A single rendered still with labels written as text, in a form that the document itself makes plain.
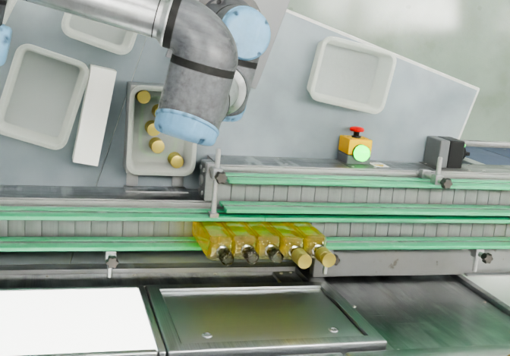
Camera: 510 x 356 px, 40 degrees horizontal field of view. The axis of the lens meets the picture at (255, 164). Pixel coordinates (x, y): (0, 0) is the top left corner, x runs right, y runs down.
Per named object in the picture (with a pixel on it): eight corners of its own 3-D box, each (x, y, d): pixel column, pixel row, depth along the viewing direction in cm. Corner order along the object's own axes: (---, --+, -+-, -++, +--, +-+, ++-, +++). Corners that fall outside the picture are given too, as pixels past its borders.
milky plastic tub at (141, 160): (122, 167, 180) (125, 174, 172) (127, 80, 176) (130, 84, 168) (188, 168, 186) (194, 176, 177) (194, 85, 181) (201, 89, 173)
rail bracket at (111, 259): (98, 265, 172) (102, 285, 159) (99, 238, 170) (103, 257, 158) (114, 265, 173) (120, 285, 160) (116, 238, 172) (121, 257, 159)
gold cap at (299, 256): (290, 249, 159) (297, 256, 154) (304, 246, 159) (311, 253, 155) (291, 263, 159) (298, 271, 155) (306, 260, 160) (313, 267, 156)
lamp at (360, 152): (351, 159, 190) (355, 162, 188) (353, 143, 190) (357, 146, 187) (366, 160, 192) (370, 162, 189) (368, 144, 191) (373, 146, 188)
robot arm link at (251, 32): (265, 11, 170) (280, 15, 158) (250, 64, 173) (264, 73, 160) (218, -3, 166) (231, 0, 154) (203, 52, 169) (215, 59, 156)
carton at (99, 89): (71, 156, 177) (72, 162, 171) (89, 64, 173) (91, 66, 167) (96, 161, 179) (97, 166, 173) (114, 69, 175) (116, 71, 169)
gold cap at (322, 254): (322, 263, 162) (329, 270, 158) (311, 256, 160) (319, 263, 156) (332, 251, 162) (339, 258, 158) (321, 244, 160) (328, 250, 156)
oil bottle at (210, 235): (190, 234, 176) (209, 264, 156) (193, 212, 175) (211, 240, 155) (212, 234, 178) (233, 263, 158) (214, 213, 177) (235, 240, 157)
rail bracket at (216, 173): (201, 208, 175) (212, 222, 163) (206, 143, 172) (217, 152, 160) (212, 208, 176) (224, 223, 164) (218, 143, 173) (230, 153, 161)
